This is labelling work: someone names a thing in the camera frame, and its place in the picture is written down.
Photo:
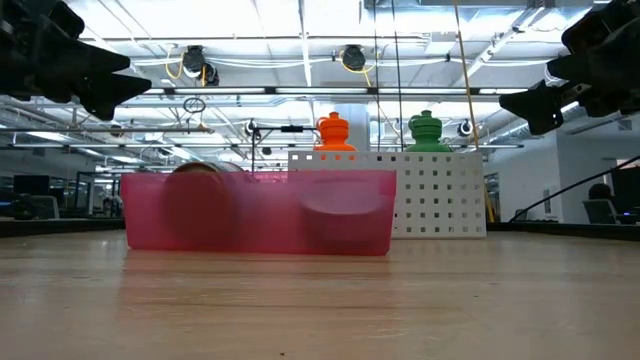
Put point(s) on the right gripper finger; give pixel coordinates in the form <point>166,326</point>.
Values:
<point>537,107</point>
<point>590,67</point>

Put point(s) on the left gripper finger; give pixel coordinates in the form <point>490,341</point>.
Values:
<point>110,92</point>
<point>90,60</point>

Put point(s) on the green plastic water bottle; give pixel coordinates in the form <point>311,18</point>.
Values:
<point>426,132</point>

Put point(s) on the blue label salmon can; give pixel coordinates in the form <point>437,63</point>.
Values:
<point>200,210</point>

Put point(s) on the pink translucent plastic bin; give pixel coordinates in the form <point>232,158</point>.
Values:
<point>265,215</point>

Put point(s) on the orange plastic water bottle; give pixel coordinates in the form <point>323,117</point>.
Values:
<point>334,132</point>

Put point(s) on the person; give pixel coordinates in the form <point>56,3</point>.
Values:
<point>600,191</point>

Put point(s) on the black monitor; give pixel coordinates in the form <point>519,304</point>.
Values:
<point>31,185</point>
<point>627,192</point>

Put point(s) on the grey office chair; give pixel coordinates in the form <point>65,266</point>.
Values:
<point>600,212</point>
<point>45,207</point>

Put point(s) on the white perforated bin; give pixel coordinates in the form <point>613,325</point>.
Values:
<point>440,200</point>

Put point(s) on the black camera stand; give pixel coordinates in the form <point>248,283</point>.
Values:
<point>292,128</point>

